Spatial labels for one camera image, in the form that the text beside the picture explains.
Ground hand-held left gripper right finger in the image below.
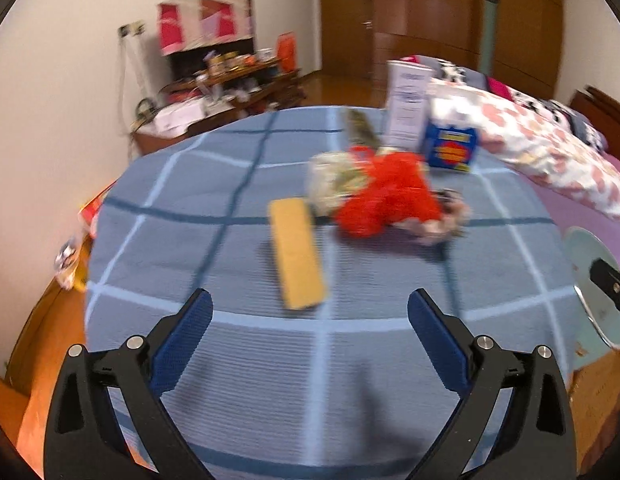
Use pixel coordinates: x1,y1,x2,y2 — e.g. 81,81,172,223
408,288,577,480

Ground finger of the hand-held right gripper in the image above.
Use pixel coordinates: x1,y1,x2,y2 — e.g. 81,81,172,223
590,258,620,328

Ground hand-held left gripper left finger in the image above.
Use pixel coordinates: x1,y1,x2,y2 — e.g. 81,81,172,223
44,288,214,480

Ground pale green round disc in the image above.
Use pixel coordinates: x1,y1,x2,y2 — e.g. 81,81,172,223
562,226,620,347

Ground blue checked tablecloth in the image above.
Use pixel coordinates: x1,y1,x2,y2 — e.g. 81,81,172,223
84,106,576,480

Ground pink bed sheet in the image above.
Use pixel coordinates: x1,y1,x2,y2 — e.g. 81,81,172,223
532,150,620,261

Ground clear plastic bag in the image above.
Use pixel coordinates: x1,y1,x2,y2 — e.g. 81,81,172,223
54,240,80,289

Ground flat yellow box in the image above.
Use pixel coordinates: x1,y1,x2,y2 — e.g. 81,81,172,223
268,197,327,311

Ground red plastic bag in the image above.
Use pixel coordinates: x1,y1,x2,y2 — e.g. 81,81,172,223
335,146,441,238

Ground red cardboard box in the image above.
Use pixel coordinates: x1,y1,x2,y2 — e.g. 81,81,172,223
78,182,115,238

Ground floral quilt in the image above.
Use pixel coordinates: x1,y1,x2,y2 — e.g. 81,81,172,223
427,57,620,231

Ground wooden headboard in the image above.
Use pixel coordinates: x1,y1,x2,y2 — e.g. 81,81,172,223
570,85,620,153

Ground blue white carton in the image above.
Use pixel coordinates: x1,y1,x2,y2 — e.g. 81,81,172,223
422,100,478,173

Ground pale green packet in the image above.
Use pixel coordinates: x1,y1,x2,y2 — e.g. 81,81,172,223
308,152,375,213

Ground olive foil wrapper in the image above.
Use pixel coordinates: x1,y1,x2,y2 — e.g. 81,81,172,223
342,108,381,148

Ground grey white milk box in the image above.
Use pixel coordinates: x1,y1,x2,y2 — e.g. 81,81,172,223
385,60,433,151

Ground wooden television cabinet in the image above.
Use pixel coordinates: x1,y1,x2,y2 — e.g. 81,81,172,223
132,57,305,156

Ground orange gift bag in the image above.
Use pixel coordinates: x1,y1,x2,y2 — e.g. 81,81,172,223
276,32,297,72

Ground wooden wardrobe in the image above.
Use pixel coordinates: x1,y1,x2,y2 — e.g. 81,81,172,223
372,0,563,106

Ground wooden door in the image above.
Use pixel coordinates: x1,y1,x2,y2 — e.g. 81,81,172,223
319,0,375,81

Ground hanging cables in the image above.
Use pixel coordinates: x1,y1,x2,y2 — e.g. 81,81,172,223
122,35,159,136

